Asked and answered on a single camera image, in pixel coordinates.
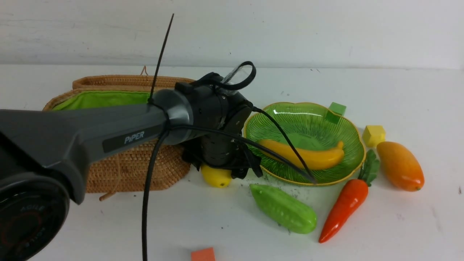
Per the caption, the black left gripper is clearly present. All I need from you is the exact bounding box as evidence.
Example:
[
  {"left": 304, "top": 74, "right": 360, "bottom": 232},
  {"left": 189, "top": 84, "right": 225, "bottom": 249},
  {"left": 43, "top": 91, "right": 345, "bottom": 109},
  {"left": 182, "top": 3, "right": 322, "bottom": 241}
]
[{"left": 175, "top": 72, "right": 263, "bottom": 179}]

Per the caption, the yellow plastic lemon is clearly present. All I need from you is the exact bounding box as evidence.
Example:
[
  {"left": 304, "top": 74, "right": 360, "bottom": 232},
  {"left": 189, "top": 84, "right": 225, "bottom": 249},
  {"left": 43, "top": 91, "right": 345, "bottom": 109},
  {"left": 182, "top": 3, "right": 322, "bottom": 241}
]
[{"left": 200, "top": 165, "right": 232, "bottom": 188}]

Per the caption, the yellow plastic banana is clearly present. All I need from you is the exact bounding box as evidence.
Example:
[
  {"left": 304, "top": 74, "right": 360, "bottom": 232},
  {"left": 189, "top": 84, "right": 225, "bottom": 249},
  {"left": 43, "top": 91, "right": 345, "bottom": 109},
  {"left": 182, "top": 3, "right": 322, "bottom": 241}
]
[{"left": 258, "top": 139, "right": 344, "bottom": 170}]

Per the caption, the green plastic cucumber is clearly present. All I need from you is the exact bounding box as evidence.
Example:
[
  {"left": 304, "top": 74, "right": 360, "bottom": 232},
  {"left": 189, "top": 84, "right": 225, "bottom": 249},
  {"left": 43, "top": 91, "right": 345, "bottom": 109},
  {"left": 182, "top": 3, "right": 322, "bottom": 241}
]
[{"left": 249, "top": 184, "right": 318, "bottom": 234}]

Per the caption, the orange plastic carrot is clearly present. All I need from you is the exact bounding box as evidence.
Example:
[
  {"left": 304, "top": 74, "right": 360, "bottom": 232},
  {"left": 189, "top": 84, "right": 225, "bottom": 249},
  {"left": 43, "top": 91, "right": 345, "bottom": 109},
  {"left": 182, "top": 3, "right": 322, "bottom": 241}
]
[{"left": 318, "top": 149, "right": 380, "bottom": 244}]

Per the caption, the orange yellow plastic mango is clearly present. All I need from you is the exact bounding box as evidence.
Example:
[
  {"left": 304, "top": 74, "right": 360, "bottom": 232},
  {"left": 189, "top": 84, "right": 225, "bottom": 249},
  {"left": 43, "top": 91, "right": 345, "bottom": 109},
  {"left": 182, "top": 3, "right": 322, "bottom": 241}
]
[{"left": 376, "top": 141, "right": 425, "bottom": 192}]

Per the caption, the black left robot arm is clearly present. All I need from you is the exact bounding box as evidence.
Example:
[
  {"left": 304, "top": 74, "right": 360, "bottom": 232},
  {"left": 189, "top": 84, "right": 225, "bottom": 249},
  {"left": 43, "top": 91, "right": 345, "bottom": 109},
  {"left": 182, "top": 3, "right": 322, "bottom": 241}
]
[{"left": 1, "top": 69, "right": 256, "bottom": 261}]

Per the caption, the green leaf-shaped glass plate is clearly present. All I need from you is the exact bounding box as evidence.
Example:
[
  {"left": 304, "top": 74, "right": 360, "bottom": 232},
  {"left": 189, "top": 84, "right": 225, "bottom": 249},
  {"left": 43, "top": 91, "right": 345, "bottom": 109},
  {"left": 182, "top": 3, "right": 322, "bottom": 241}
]
[{"left": 244, "top": 102, "right": 366, "bottom": 186}]

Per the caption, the woven rattan basket lid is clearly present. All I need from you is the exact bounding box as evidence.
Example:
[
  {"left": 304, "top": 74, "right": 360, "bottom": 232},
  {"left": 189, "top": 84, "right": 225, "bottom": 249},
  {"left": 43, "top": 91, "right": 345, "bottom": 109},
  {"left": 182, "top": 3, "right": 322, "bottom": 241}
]
[{"left": 72, "top": 66, "right": 194, "bottom": 92}]

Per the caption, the green foam cube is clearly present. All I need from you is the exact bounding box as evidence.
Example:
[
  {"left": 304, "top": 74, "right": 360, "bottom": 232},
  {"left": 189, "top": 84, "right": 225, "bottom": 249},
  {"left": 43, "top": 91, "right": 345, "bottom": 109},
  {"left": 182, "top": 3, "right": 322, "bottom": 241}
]
[{"left": 324, "top": 102, "right": 346, "bottom": 124}]

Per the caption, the woven rattan basket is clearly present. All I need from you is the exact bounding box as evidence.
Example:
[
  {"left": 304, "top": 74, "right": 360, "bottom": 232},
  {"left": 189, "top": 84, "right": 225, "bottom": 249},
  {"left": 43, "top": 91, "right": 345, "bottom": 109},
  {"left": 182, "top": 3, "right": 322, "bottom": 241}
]
[{"left": 43, "top": 89, "right": 190, "bottom": 200}]

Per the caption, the orange foam cube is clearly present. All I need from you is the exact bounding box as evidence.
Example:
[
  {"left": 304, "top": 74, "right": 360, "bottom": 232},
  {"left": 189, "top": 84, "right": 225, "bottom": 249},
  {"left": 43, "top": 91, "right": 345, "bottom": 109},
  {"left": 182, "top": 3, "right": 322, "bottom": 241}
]
[{"left": 191, "top": 247, "right": 216, "bottom": 261}]

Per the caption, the yellow foam cube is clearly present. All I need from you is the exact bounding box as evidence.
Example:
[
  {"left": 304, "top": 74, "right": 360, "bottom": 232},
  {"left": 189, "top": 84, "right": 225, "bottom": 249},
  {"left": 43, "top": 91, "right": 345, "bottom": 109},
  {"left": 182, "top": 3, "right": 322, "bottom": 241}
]
[{"left": 362, "top": 125, "right": 386, "bottom": 148}]

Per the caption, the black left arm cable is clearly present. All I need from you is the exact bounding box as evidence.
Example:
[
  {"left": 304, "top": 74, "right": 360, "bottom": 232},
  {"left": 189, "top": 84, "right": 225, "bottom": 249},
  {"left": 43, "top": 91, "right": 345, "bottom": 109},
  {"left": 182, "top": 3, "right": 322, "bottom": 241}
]
[{"left": 141, "top": 14, "right": 316, "bottom": 261}]

